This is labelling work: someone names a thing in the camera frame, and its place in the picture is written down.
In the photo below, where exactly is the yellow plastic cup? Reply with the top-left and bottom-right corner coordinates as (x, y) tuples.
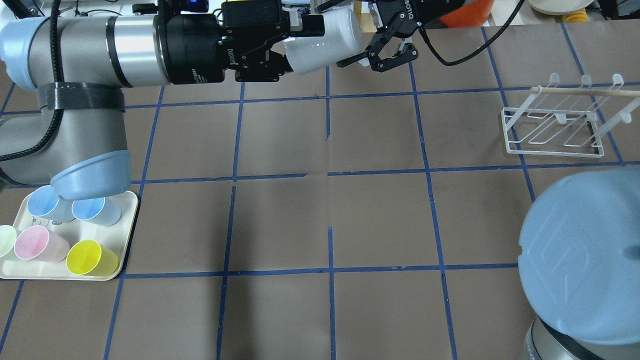
(65, 239), (121, 277)

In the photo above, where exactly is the white wire cup rack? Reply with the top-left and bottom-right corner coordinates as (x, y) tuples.
(500, 73), (639, 158)

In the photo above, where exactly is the blue cup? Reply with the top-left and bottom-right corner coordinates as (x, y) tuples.
(71, 197), (122, 227)
(27, 185), (76, 223)

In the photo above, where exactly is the grey plastic cup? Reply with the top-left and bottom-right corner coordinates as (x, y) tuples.
(283, 7), (362, 75)

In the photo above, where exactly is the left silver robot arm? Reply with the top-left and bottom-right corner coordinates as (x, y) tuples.
(1, 0), (326, 201)

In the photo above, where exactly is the orange cylindrical container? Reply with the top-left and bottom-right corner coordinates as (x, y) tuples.
(439, 0), (495, 28)

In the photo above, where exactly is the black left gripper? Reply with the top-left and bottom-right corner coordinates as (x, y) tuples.
(157, 0), (326, 85)

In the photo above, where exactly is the beige round plate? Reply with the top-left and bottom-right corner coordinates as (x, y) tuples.
(528, 0), (594, 16)

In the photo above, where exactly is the pale green plastic cup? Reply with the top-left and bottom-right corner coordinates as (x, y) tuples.
(0, 224), (21, 260)

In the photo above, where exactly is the blue cup back left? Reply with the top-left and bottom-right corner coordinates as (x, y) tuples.
(27, 185), (76, 223)

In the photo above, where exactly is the blue cup back right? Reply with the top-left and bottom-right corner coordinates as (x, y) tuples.
(71, 197), (122, 227)

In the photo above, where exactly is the pink plastic cup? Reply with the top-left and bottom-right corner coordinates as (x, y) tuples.
(13, 225), (71, 264)

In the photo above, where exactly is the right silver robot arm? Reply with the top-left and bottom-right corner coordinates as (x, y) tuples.
(327, 20), (639, 360)

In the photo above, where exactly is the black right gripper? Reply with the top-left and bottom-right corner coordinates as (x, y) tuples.
(336, 0), (471, 73)

